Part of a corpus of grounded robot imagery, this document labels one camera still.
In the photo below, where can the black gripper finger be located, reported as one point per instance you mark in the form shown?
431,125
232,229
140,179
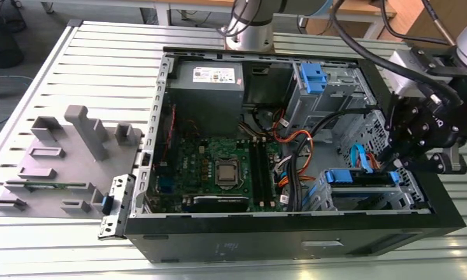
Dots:
442,161
392,146

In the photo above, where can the hard disk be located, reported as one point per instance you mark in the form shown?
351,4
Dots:
338,176

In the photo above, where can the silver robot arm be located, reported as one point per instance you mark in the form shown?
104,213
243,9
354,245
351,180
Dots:
252,35

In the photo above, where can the metal disk bay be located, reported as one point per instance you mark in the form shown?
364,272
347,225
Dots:
358,190

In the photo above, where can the tall metal drive cage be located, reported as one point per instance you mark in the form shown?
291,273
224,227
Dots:
327,102

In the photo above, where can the blue plastic drive latch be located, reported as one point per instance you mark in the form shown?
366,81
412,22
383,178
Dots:
312,79

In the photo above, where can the black RAM slot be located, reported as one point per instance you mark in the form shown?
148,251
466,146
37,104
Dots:
267,169
256,169

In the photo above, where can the wooden top desk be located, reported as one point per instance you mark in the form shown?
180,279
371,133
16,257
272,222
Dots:
367,12

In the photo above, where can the silver CPU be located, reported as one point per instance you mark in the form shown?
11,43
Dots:
227,172

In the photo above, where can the black PC case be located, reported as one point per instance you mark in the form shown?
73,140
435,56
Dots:
256,239

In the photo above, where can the black graphics card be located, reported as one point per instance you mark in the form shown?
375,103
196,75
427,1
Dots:
218,204

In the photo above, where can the grey power supply unit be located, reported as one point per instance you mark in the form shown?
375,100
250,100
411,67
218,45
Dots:
201,111

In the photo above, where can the green motherboard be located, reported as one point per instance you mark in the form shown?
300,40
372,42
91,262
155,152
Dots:
196,154

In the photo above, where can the metal expansion slot retainer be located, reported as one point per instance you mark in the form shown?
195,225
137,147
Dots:
119,186

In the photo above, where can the blue retainer latch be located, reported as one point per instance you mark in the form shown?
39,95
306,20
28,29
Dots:
108,204

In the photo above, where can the grey parts rack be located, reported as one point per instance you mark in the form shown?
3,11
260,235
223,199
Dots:
81,172

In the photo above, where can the green RAM stick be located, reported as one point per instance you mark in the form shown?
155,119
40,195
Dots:
51,185

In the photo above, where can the black round bin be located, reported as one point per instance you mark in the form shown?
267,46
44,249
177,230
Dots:
4,52

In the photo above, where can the light grey wrist camera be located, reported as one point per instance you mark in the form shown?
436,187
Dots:
404,84

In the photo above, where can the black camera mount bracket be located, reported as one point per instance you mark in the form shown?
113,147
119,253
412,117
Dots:
424,58

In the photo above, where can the CPU socket metal frame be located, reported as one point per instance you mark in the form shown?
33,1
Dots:
226,160

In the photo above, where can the white metal table frame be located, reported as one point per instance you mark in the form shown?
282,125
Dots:
161,14

